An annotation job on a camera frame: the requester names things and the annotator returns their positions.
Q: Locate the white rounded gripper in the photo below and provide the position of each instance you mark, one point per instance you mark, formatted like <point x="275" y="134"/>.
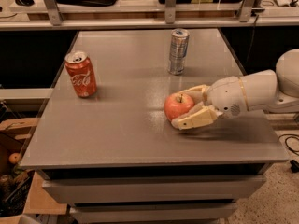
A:
<point x="224" y="95"/>

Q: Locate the red apple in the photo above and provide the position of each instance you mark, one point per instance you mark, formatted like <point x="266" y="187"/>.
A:
<point x="177" y="104"/>

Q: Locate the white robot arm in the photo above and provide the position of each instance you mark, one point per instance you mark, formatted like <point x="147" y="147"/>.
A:
<point x="275" y="91"/>

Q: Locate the silver blue energy drink can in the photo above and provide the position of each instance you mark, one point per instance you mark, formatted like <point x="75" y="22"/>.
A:
<point x="178" y="50"/>

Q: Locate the lower grey drawer front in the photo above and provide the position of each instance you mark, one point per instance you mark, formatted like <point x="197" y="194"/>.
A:
<point x="148" y="213"/>

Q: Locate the grey drawer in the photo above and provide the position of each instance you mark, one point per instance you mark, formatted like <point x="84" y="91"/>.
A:
<point x="148" y="213"/>
<point x="153" y="189"/>

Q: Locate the red Coca-Cola can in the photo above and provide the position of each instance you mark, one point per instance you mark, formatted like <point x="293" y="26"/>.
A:
<point x="80" y="69"/>

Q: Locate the upper grey drawer front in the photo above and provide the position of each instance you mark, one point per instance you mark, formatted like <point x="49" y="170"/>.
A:
<point x="153" y="189"/>

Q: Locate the small orange fruit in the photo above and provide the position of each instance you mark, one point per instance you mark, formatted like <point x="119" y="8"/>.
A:
<point x="14" y="158"/>

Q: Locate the right metal shelf bracket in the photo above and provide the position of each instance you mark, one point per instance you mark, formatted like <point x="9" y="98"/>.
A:
<point x="244" y="12"/>

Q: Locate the metal shelf bracket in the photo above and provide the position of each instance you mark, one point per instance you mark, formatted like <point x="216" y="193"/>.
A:
<point x="244" y="12"/>
<point x="53" y="12"/>
<point x="170" y="11"/>

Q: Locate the middle metal shelf bracket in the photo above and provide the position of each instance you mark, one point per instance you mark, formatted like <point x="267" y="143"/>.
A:
<point x="170" y="11"/>

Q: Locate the left metal shelf bracket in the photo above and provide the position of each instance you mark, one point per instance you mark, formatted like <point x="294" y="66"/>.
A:
<point x="53" y="12"/>

